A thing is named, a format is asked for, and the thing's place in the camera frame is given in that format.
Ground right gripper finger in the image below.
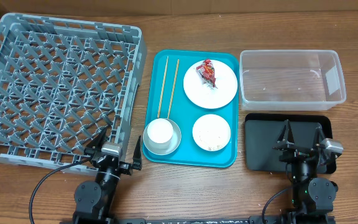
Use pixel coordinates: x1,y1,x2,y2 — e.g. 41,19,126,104
277,119,295,144
314,126,326,146

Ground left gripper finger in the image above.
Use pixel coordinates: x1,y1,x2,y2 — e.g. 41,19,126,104
86,127,108,149
132,136,142,170

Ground white cup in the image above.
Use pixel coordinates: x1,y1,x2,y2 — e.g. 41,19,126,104
146,118,173,151

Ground grey bowl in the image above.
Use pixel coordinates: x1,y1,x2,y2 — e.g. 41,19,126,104
143,118,181,156

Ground red snack wrapper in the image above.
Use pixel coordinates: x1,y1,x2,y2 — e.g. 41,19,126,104
196,59,216,88

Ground wooden chopstick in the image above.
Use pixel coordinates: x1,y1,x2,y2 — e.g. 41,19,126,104
157,56,169,118
167,59,180,119

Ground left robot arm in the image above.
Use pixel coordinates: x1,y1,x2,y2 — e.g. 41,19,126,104
72,128,142,224

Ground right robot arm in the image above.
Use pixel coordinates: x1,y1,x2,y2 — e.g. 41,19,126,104
273,120,344,223

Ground black rectangular tray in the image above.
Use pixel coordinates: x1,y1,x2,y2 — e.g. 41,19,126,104
244,113,333,172

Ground clear plastic bin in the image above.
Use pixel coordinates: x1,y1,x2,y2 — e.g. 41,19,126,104
239,50,347,111

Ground grey plastic dish rack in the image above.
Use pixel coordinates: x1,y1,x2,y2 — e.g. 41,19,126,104
0,13,147,175

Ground large white plate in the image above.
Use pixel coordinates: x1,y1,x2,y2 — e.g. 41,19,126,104
183,60,238,109

